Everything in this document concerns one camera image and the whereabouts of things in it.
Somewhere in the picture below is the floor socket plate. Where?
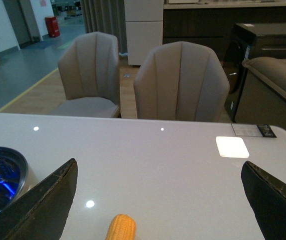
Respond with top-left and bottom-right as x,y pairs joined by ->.
123,73 -> 131,78

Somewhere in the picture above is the white electric cooking pot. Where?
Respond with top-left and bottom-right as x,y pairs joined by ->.
0,146 -> 39,212

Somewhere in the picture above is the red bin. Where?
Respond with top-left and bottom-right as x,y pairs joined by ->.
45,16 -> 60,38

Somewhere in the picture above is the grey curtain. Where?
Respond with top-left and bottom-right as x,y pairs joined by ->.
80,0 -> 128,54

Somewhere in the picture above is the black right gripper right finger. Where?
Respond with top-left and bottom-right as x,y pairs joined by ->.
241,161 -> 286,240

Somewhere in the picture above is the yellow corn cob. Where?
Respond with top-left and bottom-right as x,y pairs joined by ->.
105,214 -> 136,240

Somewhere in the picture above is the dark kitchen counter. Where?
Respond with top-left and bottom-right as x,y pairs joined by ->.
162,1 -> 286,46

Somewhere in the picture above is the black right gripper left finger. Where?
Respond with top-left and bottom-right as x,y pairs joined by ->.
0,158 -> 78,240

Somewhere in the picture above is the beige sofa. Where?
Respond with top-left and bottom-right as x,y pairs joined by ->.
235,57 -> 286,130

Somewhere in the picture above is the beige chair on left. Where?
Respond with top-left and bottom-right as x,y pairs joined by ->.
50,32 -> 121,118

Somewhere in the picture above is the beige chair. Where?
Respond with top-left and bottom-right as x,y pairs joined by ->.
133,41 -> 229,122
50,32 -> 121,118

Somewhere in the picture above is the label sticker on table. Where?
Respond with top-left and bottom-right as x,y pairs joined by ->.
231,123 -> 276,138

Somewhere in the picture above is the white cabinet column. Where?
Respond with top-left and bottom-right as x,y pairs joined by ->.
124,0 -> 164,66

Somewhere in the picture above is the beige chair on right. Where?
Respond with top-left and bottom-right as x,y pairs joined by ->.
133,41 -> 229,122

